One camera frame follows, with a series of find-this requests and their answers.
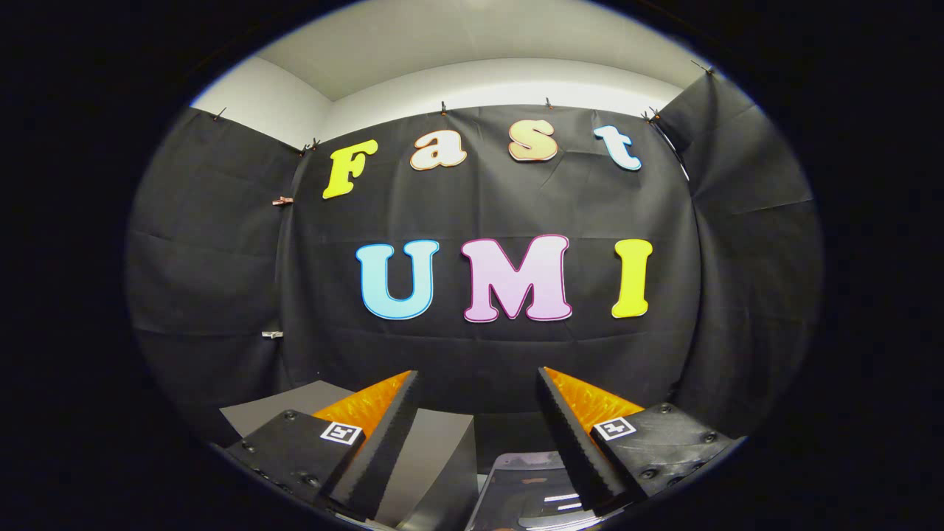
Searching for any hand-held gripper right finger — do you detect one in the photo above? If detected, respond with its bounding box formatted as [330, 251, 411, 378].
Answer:
[535, 366, 738, 517]

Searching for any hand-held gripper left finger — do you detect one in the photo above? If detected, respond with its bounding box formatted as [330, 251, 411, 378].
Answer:
[225, 369, 421, 521]

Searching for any grey top-load washing machine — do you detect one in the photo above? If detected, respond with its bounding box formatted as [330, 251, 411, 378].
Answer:
[465, 450, 613, 531]

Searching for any grey side table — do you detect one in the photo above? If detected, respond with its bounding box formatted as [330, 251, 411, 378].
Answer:
[219, 380, 479, 531]

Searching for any black backdrop cloth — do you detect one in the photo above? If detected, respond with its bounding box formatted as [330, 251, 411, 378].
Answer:
[125, 70, 825, 443]

